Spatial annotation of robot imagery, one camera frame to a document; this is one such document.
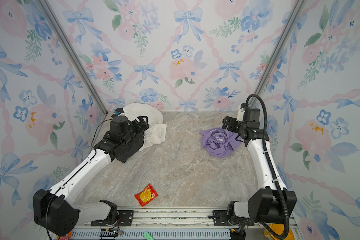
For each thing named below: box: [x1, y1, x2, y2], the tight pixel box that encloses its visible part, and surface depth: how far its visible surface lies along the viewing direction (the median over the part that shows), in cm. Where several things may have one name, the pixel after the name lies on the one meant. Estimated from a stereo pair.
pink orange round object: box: [56, 231, 73, 240], surface depth 68 cm
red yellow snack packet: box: [134, 183, 159, 208], surface depth 81 cm
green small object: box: [143, 231, 155, 240], surface depth 70 cm
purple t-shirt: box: [199, 127, 243, 158], surface depth 99 cm
